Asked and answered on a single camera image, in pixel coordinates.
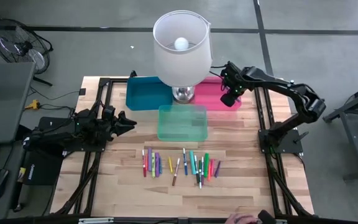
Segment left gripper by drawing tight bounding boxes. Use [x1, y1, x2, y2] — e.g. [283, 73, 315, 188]
[99, 105, 138, 141]

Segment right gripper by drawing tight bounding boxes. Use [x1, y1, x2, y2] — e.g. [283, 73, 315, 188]
[219, 61, 248, 108]

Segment brown Expo marker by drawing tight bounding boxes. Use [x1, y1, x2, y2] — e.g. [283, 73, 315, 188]
[172, 157, 181, 187]

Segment thick teal highlighter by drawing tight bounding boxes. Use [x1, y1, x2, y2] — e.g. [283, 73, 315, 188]
[189, 150, 197, 175]

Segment black Expo marker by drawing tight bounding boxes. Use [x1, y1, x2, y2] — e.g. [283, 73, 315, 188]
[193, 154, 200, 184]

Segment blue Expo marker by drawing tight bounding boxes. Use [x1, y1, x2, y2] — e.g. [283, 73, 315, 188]
[182, 147, 188, 176]

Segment pink plastic bin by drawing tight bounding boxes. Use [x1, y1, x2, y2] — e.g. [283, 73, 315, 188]
[193, 76, 242, 112]

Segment blue plastic bin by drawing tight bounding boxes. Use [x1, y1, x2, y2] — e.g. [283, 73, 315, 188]
[125, 76, 174, 112]

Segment translucent green plastic bin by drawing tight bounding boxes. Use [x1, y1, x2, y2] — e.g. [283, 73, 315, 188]
[157, 104, 209, 142]

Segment white shade chrome table lamp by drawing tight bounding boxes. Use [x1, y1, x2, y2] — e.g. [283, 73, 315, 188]
[152, 9, 214, 105]

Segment plain black box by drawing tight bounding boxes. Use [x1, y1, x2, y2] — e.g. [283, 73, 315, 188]
[37, 116, 74, 132]

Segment yellow power plug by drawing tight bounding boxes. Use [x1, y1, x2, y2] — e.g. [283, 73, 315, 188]
[24, 99, 41, 111]

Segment black box white lettering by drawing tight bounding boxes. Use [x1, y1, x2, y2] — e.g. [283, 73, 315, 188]
[22, 149, 65, 187]

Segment person's hand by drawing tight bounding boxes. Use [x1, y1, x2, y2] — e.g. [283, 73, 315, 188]
[224, 212, 260, 224]

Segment grey laptop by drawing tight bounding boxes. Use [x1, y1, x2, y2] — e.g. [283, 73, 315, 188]
[0, 62, 36, 146]

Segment black handheld device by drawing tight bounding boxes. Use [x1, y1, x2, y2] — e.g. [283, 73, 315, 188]
[257, 209, 278, 224]

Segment black floor fan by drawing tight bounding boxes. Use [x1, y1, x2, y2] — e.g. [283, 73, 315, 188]
[0, 17, 55, 87]

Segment grey metal stand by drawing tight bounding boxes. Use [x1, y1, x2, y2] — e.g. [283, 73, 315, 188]
[323, 79, 358, 182]

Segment black aluminium table frame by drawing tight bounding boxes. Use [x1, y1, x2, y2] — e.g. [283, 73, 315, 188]
[50, 76, 315, 224]

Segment black floor cable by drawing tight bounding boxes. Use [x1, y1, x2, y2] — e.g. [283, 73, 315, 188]
[39, 103, 76, 111]

